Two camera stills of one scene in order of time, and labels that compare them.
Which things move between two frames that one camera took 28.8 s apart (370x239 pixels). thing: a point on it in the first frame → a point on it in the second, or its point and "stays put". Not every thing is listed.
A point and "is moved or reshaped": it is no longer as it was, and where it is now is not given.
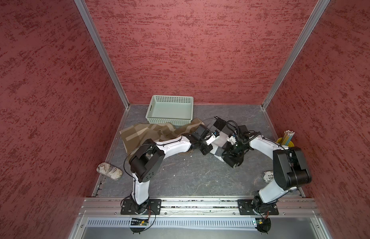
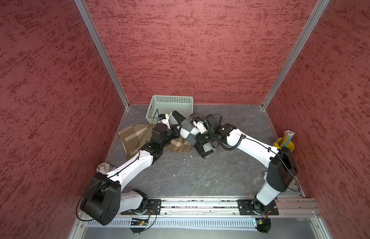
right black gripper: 230,153 → 200,135
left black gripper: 208,148 → 174,129
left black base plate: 154,207 stays put
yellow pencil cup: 290,144 stays put
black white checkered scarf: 220,126 is moved or reshaped
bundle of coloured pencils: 287,137 stays put
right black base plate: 245,208 stays put
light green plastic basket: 171,109 stays put
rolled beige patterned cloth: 110,171 stays put
